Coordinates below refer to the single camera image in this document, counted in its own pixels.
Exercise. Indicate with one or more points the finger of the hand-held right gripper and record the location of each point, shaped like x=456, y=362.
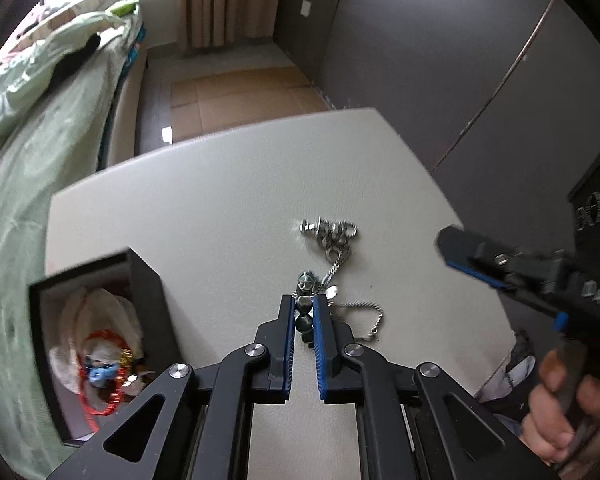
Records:
x=470, y=252
x=535, y=307

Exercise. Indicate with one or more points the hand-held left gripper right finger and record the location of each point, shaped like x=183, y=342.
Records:
x=319, y=340

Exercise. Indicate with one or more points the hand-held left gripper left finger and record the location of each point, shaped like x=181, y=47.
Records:
x=291, y=340

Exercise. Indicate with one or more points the dark blue jewelry box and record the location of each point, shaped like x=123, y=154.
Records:
x=150, y=300

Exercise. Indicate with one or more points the person's right hand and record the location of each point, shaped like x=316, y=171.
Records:
x=545, y=425

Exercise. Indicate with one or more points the person's right leg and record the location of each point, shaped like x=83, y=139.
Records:
x=517, y=375

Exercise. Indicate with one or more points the white side table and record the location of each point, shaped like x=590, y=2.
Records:
x=230, y=185

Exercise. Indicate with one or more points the grey wardrobe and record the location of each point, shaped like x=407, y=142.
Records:
x=430, y=60

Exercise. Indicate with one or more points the brown cardboard sheet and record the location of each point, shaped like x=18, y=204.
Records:
x=240, y=105

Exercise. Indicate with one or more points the green bedsheet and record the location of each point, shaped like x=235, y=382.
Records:
x=25, y=200

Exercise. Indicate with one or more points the bed with printed base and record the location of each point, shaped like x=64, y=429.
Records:
x=30, y=160

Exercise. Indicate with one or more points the pink curtain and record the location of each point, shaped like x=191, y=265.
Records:
x=225, y=5

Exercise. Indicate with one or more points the black cloth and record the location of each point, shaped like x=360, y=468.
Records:
x=75, y=60

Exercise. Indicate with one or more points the bright green item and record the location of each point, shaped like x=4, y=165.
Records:
x=124, y=6

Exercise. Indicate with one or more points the light green quilt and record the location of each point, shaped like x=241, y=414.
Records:
x=40, y=60

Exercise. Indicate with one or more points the white wall socket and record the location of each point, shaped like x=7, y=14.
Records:
x=305, y=9

